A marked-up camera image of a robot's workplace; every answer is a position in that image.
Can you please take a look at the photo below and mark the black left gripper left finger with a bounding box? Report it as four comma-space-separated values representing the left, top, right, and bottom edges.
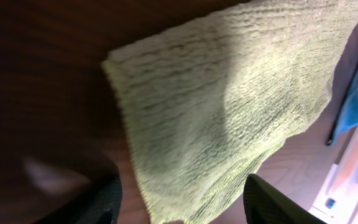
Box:
34, 175, 122, 224

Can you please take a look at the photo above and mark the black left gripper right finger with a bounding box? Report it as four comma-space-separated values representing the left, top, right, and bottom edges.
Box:
243, 174, 324, 224

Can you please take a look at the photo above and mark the light green cloth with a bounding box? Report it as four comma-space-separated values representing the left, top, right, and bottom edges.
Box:
102, 0, 358, 223

